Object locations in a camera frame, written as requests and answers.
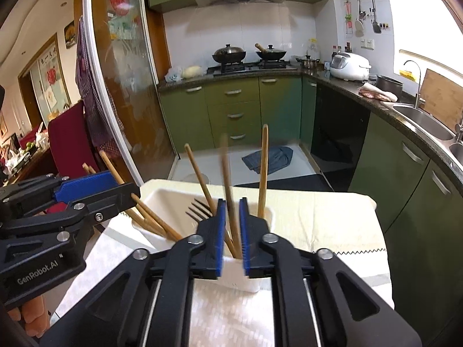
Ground black plastic fork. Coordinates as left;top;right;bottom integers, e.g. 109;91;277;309
185;198;214;223

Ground brown wooden chopstick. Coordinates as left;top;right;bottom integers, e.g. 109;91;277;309
184;143;236;258

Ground white plastic utensil holder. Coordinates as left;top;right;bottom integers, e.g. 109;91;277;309
130;177;274;293

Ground dark wooden chopstick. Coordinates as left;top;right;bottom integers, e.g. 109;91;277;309
258;124;268;219

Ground pale wooden chopstick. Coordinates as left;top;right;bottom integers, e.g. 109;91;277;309
99;150;182;241

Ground thin brown chopstick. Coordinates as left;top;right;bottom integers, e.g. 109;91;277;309
220;134;242;259

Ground light wooden chopstick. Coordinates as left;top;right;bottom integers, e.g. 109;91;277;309
106;160;167;237

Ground hanging kitchen utensils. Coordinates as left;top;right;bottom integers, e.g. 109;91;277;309
343;0;392;39

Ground person left hand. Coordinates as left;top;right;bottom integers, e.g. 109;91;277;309
8;295;50;338

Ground red dining chair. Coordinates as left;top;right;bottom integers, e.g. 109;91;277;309
48;100;97;179

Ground blue floor rag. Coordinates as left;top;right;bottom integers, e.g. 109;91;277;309
242;146;293;175

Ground purple checked apron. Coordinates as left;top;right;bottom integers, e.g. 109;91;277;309
75;16;122;159

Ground patterned tablecloth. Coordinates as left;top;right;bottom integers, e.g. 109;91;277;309
53;180;392;346

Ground black gas stove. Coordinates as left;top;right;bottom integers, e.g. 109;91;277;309
206;60;298;77

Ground sliding glass door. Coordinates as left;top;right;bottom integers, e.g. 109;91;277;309
82;0;176;185

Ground black wok with lid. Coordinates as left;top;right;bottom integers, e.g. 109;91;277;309
212;44;247;64

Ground green lower cabinets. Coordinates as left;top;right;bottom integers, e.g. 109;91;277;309
158;71;462;346

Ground small steel pot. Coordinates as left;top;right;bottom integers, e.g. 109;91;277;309
296;55;320;70

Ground pink cloth on counter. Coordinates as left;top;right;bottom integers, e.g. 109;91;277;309
359;82;398;103

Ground white rice cooker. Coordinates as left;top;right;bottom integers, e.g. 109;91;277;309
330;53;371;82

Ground black pot on counter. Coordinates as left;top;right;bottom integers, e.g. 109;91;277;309
376;74;403;97

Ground small steel faucet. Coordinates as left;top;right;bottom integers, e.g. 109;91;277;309
403;60;422;110

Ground steel double sink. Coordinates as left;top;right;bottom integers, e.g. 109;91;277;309
391;103;462;167

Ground wooden cutting board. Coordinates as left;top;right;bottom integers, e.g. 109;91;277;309
421;69;463;129

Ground tall steel faucet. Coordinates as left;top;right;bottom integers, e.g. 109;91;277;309
454;117;463;143

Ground black pan with handle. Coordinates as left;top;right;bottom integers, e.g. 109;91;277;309
255;43;286;61

